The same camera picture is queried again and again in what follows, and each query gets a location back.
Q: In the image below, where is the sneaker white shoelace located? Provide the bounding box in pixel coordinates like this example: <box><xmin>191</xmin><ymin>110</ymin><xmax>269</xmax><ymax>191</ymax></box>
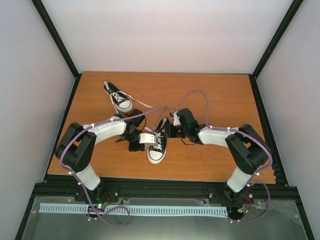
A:
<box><xmin>109</xmin><ymin>91</ymin><xmax>155</xmax><ymax>114</ymax></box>
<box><xmin>148</xmin><ymin>117</ymin><xmax>169</xmax><ymax>155</ymax></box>

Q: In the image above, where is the black white sneaker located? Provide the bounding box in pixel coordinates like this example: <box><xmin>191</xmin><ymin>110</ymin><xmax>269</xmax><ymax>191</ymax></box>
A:
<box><xmin>103</xmin><ymin>80</ymin><xmax>133</xmax><ymax>113</ymax></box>
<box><xmin>147</xmin><ymin>117</ymin><xmax>170</xmax><ymax>165</ymax></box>

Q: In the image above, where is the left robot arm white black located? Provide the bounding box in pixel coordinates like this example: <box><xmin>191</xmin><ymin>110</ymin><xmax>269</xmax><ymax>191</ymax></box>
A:
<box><xmin>54</xmin><ymin>108</ymin><xmax>146</xmax><ymax>202</ymax></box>

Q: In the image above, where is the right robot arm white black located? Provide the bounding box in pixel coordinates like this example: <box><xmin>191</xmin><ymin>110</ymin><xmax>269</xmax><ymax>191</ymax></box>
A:
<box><xmin>164</xmin><ymin>108</ymin><xmax>272</xmax><ymax>193</ymax></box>

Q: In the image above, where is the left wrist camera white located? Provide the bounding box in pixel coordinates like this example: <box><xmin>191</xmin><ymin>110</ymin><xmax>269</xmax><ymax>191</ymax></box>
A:
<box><xmin>139</xmin><ymin>133</ymin><xmax>157</xmax><ymax>146</ymax></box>

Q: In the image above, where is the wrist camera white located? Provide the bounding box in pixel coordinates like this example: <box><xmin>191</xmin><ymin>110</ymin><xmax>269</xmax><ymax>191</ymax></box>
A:
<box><xmin>170</xmin><ymin>111</ymin><xmax>181</xmax><ymax>127</ymax></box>
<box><xmin>139</xmin><ymin>133</ymin><xmax>157</xmax><ymax>146</ymax></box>

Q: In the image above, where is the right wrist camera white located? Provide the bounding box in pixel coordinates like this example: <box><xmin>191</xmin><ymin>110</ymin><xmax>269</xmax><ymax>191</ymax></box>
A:
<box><xmin>170</xmin><ymin>111</ymin><xmax>181</xmax><ymax>127</ymax></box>

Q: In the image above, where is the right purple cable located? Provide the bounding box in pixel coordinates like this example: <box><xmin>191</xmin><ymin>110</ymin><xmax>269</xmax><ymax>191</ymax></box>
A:
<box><xmin>172</xmin><ymin>89</ymin><xmax>273</xmax><ymax>224</ymax></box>

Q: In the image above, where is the purple cable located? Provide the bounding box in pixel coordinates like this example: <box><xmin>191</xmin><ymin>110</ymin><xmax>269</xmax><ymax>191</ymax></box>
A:
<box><xmin>172</xmin><ymin>89</ymin><xmax>273</xmax><ymax>224</ymax></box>
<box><xmin>60</xmin><ymin>104</ymin><xmax>168</xmax><ymax>226</ymax></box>

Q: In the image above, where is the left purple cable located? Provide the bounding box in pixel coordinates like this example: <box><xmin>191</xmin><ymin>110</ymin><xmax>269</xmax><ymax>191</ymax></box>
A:
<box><xmin>60</xmin><ymin>104</ymin><xmax>168</xmax><ymax>226</ymax></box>

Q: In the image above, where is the light blue slotted cable duct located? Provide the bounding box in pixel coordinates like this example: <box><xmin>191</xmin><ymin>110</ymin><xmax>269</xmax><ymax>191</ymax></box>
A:
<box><xmin>38</xmin><ymin>203</ymin><xmax>228</xmax><ymax>218</ymax></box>

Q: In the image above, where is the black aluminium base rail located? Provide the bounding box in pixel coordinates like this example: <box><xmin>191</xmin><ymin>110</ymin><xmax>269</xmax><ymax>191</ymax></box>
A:
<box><xmin>31</xmin><ymin>175</ymin><xmax>302</xmax><ymax>207</ymax></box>

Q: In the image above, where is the left black frame post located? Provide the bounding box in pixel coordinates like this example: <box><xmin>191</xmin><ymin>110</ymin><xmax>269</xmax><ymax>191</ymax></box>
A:
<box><xmin>31</xmin><ymin>0</ymin><xmax>82</xmax><ymax>79</ymax></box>

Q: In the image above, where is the black frame post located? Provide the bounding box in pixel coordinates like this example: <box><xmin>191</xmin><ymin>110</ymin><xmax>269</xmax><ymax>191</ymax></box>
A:
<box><xmin>31</xmin><ymin>0</ymin><xmax>82</xmax><ymax>79</ymax></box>
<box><xmin>251</xmin><ymin>0</ymin><xmax>305</xmax><ymax>79</ymax></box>

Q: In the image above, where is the right black frame post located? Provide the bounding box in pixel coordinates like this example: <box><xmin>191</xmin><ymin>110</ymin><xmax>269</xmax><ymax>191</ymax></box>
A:
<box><xmin>251</xmin><ymin>0</ymin><xmax>305</xmax><ymax>79</ymax></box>

